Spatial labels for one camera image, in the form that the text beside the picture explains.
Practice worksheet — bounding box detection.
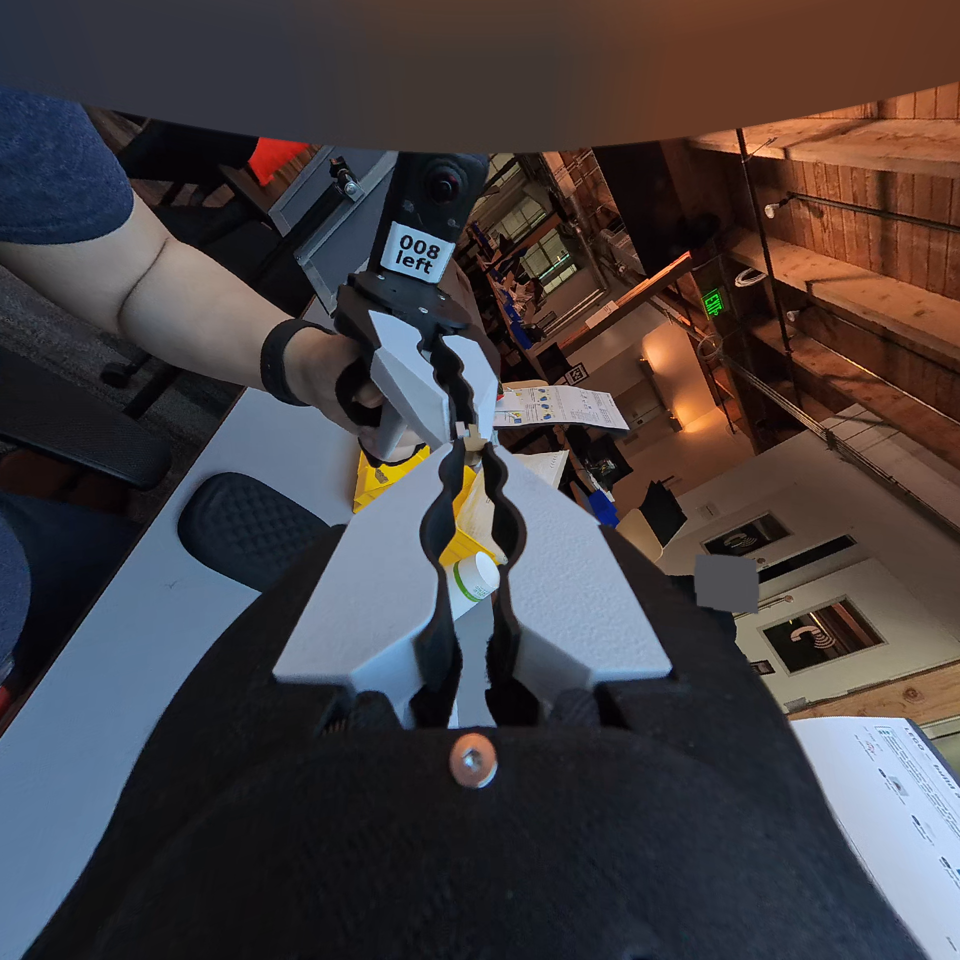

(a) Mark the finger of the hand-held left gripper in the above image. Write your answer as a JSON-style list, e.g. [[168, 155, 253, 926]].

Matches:
[[441, 332, 501, 444], [367, 309, 475, 444]]

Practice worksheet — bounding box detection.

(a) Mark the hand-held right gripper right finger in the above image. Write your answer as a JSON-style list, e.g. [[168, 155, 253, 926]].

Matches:
[[480, 442, 674, 727]]

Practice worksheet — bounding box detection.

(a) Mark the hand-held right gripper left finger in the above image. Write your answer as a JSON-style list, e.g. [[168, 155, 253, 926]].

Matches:
[[272, 441, 462, 729]]

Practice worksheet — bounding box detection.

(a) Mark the person's left forearm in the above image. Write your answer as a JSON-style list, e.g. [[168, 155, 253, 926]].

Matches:
[[0, 187, 297, 395]]

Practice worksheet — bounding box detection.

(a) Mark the lego instruction booklet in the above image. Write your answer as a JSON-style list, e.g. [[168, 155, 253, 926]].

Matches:
[[791, 716, 960, 960]]

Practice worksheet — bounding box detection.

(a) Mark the person's left hand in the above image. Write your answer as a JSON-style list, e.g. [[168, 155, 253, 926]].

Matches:
[[287, 328, 385, 436]]

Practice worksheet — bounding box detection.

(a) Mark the printed paper leaflet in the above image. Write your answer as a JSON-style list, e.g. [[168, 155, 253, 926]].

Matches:
[[493, 384, 631, 435]]

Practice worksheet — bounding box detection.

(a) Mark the white bottle green label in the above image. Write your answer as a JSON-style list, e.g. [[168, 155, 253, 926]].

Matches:
[[446, 551, 502, 620]]

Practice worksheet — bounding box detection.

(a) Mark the black wristband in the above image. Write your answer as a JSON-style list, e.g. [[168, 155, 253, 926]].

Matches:
[[259, 318, 335, 408]]

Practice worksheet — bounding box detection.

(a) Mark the red fabric item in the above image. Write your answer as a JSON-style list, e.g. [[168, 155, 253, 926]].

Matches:
[[247, 138, 310, 187]]

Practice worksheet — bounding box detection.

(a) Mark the black padded wrist rest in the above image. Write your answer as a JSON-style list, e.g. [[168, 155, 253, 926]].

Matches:
[[177, 472, 346, 594]]

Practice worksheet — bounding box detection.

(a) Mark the black office chair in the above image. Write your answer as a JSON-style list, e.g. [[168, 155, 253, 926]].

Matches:
[[0, 348, 175, 492]]

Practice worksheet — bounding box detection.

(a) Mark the person's blue shirt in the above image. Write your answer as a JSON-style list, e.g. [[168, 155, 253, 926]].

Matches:
[[0, 86, 135, 245]]

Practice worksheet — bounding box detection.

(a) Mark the grey metal frame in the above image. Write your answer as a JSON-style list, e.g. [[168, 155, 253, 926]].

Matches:
[[268, 146, 399, 316]]

